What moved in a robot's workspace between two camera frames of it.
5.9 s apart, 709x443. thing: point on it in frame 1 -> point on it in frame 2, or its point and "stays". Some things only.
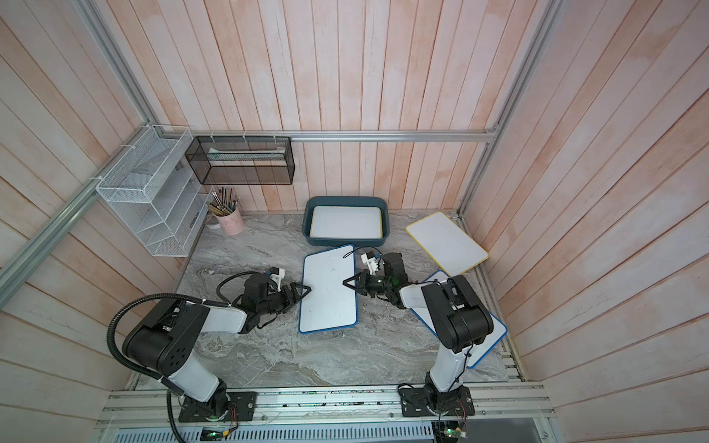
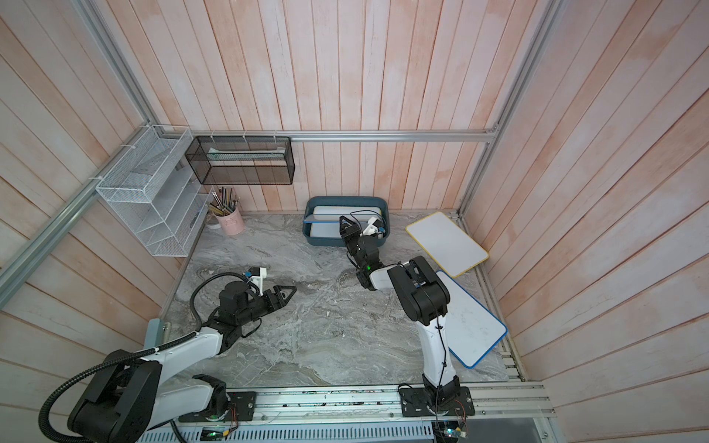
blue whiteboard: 330,304 -> 324,225
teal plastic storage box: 366,201 stays
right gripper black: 352,279 -> 353,231
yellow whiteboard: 451,247 stays
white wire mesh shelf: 156,192 stays
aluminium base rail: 493,409 stays
